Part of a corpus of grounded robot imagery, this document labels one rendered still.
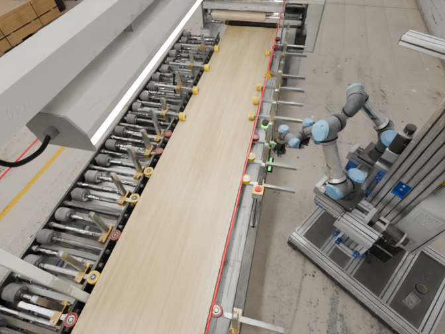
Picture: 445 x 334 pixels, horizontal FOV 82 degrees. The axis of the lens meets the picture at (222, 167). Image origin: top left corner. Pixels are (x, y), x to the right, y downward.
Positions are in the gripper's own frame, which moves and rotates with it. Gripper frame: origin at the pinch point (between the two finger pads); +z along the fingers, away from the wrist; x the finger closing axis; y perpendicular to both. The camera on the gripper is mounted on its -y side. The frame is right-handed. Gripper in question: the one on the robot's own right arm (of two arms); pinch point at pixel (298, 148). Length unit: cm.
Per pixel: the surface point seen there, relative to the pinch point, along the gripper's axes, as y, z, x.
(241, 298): -28, 12, -137
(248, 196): -39, 20, -50
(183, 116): -116, -16, 6
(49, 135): -59, -153, -152
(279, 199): -8, 82, -8
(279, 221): -5, 82, -36
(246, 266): -29, 12, -114
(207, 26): -154, -7, 230
